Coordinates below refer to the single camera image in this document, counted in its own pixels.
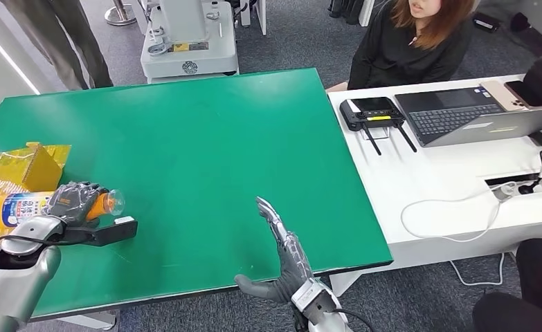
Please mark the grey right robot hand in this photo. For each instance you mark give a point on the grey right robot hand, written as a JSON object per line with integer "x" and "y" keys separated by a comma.
{"x": 293, "y": 266}

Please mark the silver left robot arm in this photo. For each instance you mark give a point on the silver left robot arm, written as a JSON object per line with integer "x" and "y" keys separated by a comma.
{"x": 9, "y": 284}

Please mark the white robot base machine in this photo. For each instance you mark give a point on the white robot base machine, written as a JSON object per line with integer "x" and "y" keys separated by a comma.
{"x": 192, "y": 50}

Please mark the orange plastic bottle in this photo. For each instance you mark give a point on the orange plastic bottle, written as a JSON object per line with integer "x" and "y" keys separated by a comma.
{"x": 18, "y": 208}

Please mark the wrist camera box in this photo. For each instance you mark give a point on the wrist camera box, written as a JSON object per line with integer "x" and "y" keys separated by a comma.
{"x": 314, "y": 300}
{"x": 110, "y": 231}

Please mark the grey open laptop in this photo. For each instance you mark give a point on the grey open laptop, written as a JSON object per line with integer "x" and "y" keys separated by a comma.
{"x": 454, "y": 117}

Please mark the seated person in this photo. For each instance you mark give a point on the seated person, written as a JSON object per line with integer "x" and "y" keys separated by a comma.
{"x": 390, "y": 50}

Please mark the dark screen smartphone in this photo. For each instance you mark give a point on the dark screen smartphone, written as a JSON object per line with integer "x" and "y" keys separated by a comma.
{"x": 516, "y": 91}

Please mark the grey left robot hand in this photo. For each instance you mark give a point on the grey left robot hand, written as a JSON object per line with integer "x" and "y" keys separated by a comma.
{"x": 71, "y": 204}

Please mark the yellow taped cardboard box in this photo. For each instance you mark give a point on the yellow taped cardboard box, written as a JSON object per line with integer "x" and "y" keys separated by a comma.
{"x": 32, "y": 167}

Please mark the black remote controller with antennas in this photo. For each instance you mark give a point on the black remote controller with antennas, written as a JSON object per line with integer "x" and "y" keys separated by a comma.
{"x": 368, "y": 116}

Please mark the white table foot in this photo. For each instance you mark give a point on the white table foot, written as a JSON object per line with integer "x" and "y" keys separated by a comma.
{"x": 344, "y": 282}

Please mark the white furniture panel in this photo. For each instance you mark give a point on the white furniture panel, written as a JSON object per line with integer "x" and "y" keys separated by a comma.
{"x": 260, "y": 16}

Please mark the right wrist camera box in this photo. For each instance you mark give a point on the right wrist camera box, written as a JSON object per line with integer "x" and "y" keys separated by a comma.
{"x": 314, "y": 300}

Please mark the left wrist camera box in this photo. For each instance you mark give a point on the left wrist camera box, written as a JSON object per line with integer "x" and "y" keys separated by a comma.
{"x": 110, "y": 231}

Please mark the black floor device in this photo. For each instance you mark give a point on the black floor device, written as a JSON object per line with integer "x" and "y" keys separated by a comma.
{"x": 487, "y": 21}

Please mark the metal stanchion base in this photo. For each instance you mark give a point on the metal stanchion base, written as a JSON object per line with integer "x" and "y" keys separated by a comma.
{"x": 120, "y": 16}

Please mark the beige smartphone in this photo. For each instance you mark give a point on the beige smartphone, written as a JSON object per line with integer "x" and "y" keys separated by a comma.
{"x": 497, "y": 94}

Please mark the walking person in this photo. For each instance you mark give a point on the walking person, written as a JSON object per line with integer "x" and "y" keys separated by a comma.
{"x": 64, "y": 41}

